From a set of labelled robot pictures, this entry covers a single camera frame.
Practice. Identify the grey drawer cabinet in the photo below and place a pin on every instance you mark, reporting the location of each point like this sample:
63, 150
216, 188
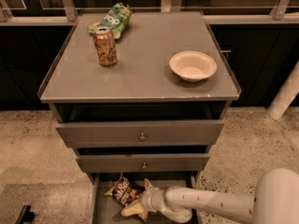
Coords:
141, 86

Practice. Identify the black object on floor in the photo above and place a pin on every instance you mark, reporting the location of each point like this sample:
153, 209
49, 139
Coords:
26, 215

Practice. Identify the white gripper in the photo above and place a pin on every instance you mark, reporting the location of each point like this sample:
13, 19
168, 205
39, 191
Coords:
148, 199

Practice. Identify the grey bottom drawer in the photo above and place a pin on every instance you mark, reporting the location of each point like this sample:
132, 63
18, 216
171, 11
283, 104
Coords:
107, 211

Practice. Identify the white paper bowl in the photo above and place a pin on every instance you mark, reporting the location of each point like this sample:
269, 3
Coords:
193, 66

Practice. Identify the brown chip bag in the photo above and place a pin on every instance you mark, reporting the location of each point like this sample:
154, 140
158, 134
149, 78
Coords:
125, 191

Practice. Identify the grey top drawer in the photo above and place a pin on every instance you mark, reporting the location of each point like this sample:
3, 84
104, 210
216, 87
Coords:
140, 133

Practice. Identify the grey drawer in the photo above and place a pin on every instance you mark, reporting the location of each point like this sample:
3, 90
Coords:
107, 211
142, 163
140, 133

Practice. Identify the gold soda can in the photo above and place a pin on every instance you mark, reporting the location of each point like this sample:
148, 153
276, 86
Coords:
104, 42

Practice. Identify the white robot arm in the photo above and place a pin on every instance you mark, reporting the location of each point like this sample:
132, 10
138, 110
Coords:
256, 156

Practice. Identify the green chip bag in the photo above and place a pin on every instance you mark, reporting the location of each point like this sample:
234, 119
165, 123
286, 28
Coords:
116, 20

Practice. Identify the grey middle drawer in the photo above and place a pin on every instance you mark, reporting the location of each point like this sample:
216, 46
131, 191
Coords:
142, 163

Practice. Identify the metal railing frame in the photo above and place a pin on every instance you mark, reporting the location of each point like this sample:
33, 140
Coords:
63, 12

